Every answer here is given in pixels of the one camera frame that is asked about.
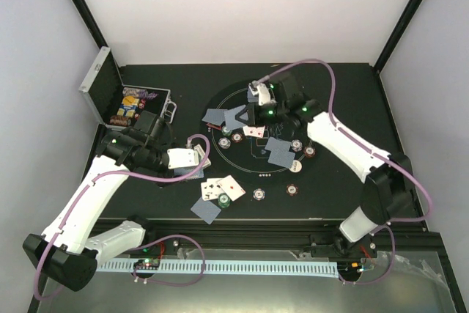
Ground blue chips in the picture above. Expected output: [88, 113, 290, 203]
[218, 137, 231, 149]
[291, 139, 303, 152]

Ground black aluminium rail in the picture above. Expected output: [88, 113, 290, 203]
[98, 217, 444, 259]

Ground face-up red ace card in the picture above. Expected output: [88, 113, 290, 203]
[217, 175, 245, 201]

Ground white dealer button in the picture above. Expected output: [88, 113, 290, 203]
[289, 160, 303, 173]

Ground orange black poker chip stack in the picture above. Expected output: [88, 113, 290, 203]
[287, 184, 298, 196]

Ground aluminium poker case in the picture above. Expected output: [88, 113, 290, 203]
[79, 46, 177, 130]

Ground purple cable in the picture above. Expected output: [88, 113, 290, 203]
[256, 58, 433, 287]
[32, 133, 212, 301]

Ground blue card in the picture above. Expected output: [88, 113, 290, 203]
[265, 137, 291, 152]
[202, 108, 226, 126]
[191, 198, 221, 225]
[224, 105, 245, 130]
[247, 89, 259, 103]
[267, 150, 295, 169]

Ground face-up clubs card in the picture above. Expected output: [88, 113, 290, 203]
[204, 178, 223, 197]
[201, 182, 213, 201]

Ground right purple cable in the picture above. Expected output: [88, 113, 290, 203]
[256, 58, 433, 287]

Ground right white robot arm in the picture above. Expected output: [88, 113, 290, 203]
[234, 100, 415, 257]

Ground white slotted cable duct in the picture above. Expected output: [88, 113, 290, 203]
[97, 258, 339, 279]

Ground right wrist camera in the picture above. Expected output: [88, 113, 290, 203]
[270, 71, 305, 108]

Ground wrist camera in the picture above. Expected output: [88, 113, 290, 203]
[166, 148, 199, 170]
[270, 71, 305, 108]

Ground purple chip row in case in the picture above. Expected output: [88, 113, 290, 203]
[122, 86, 158, 100]

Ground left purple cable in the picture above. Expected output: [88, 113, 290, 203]
[32, 133, 212, 301]

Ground round black poker mat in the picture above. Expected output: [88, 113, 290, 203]
[199, 78, 326, 186]

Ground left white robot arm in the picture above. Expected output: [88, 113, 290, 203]
[23, 111, 199, 300]

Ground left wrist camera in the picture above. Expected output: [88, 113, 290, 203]
[166, 148, 199, 170]

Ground brown chip row in case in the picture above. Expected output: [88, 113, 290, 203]
[109, 115, 132, 127]

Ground face-up red pips card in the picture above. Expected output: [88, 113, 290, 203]
[243, 125, 265, 138]

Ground yellow blue card box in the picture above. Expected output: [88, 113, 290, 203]
[117, 96, 140, 118]

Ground blue white poker chip stack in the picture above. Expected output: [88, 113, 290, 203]
[253, 188, 265, 201]

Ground blue playing card deck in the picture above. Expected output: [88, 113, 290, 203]
[174, 143, 213, 181]

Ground green poker chip stack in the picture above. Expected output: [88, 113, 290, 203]
[218, 194, 231, 208]

